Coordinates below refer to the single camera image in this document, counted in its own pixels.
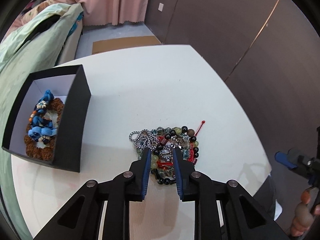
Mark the flat cardboard sheet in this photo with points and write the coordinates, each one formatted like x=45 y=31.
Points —
x=123 y=43

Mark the black cloth on bed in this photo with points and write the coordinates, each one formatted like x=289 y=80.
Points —
x=42 y=27

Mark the green bed mattress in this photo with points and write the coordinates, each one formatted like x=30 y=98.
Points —
x=33 y=44

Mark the pile of mixed jewelry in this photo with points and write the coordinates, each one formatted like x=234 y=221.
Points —
x=162 y=142

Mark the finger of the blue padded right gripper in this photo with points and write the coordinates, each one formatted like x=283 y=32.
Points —
x=281 y=158

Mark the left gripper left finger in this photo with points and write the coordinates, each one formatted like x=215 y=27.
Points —
x=141 y=170

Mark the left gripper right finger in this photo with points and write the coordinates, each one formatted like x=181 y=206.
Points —
x=183 y=169

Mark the person's right hand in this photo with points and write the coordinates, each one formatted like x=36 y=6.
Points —
x=303 y=218

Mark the white wall socket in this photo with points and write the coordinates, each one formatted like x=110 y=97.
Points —
x=160 y=7

